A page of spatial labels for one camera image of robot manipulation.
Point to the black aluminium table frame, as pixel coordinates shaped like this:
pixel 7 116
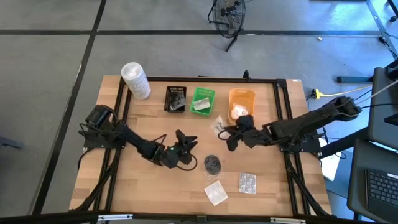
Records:
pixel 202 79

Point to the grey floor object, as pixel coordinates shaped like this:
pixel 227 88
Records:
pixel 9 143

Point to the bagged white cotton balls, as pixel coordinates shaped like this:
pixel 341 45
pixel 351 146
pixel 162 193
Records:
pixel 237 110

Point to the black plastic basket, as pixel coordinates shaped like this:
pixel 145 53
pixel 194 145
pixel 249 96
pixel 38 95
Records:
pixel 174 89

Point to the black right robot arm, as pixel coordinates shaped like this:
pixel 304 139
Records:
pixel 311 119

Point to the grey patterned foil packet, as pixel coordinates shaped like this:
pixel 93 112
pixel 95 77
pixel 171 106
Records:
pixel 247 183

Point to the orange plastic bin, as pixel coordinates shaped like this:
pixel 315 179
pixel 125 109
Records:
pixel 242 93

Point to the bagged white round item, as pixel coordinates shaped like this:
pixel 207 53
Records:
pixel 218 124

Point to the black frame clamp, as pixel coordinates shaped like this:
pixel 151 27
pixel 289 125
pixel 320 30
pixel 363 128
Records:
pixel 246 75

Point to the bagged black round item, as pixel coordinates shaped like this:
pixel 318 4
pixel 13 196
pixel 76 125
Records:
pixel 213 164

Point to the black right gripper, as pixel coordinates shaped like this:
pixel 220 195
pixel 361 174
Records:
pixel 256 137

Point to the black frame crossbeam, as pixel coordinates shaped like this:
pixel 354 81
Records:
pixel 46 217

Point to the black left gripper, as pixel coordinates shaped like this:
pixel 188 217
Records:
pixel 168 155

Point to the blue grey desk foot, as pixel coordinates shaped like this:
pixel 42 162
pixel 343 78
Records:
pixel 354 79

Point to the white wipes canister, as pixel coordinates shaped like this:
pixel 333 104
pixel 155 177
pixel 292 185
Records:
pixel 136 81

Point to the grey laptop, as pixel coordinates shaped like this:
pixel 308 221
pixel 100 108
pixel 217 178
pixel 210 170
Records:
pixel 373 193

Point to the green plastic basket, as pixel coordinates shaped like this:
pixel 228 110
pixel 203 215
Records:
pixel 205 92

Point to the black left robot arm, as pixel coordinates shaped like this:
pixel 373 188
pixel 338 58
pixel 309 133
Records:
pixel 136 143

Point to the clear silvery plastic bag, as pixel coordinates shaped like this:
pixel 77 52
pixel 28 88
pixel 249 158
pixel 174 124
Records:
pixel 177 102

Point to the white paper sheet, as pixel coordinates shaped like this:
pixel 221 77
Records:
pixel 331 168

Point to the silver beam bracket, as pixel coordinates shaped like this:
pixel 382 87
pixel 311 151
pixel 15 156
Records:
pixel 115 216
pixel 287 220

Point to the dark grey desk top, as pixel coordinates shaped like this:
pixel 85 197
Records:
pixel 381 109

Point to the white square flat packet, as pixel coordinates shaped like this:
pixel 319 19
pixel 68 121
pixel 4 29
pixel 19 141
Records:
pixel 215 193

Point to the black floor fan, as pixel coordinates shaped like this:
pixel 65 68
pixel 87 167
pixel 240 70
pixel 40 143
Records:
pixel 228 18

